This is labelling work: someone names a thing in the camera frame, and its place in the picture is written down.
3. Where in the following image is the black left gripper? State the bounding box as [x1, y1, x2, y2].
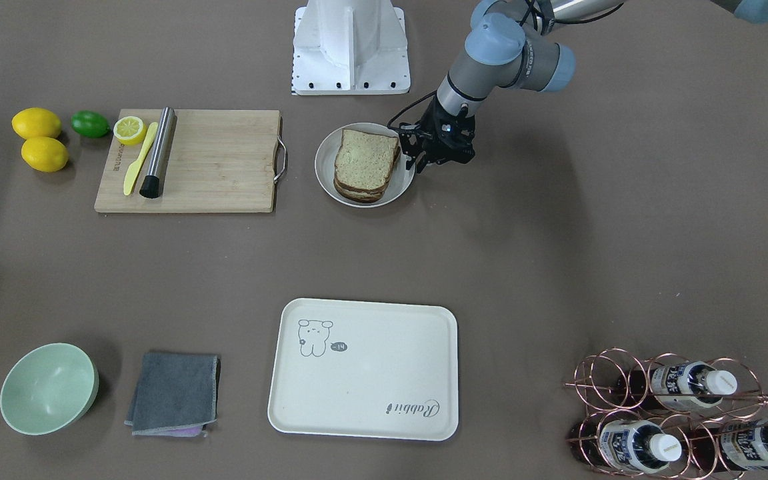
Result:
[397, 97, 475, 174]

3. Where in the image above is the bread slice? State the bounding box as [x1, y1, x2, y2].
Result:
[333, 145, 401, 203]
[335, 129, 401, 195]

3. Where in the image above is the white round plate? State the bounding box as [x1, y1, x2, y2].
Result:
[315, 123, 415, 209]

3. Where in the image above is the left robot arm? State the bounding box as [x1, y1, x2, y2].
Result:
[387, 1, 622, 173]

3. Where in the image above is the cream rabbit tray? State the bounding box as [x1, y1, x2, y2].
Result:
[267, 298, 459, 441]

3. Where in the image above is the bamboo cutting board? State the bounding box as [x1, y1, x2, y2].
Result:
[94, 109, 281, 213]

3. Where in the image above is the steel muddler black tip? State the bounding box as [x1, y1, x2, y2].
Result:
[139, 107, 177, 199]

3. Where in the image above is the yellow plastic knife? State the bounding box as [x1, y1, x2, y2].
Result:
[123, 122, 159, 195]

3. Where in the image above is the half lemon slice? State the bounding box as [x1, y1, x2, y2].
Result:
[113, 115, 147, 145]

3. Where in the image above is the green lime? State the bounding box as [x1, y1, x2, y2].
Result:
[70, 110, 111, 139]

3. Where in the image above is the grey folded cloth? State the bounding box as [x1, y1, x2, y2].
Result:
[124, 351, 220, 437]

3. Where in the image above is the tea bottle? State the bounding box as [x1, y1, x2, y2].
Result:
[689, 420, 768, 472]
[613, 361, 738, 413]
[567, 419, 683, 475]

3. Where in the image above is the tea bottle upper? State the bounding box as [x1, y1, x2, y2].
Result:
[613, 361, 738, 413]

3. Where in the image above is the yellow lemon lower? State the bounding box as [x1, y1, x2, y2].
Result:
[21, 137, 69, 173]

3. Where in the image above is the yellow lemon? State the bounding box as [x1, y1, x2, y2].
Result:
[21, 137, 69, 173]
[11, 107, 62, 140]

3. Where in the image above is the yellow lemon upper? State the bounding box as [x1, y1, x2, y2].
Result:
[11, 107, 62, 140]

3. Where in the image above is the mint green bowl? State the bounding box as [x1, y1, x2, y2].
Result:
[0, 343, 99, 435]

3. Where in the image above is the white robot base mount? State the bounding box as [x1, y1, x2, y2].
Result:
[291, 1, 411, 95]

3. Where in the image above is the copper wire bottle rack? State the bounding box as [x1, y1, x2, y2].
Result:
[566, 347, 768, 479]

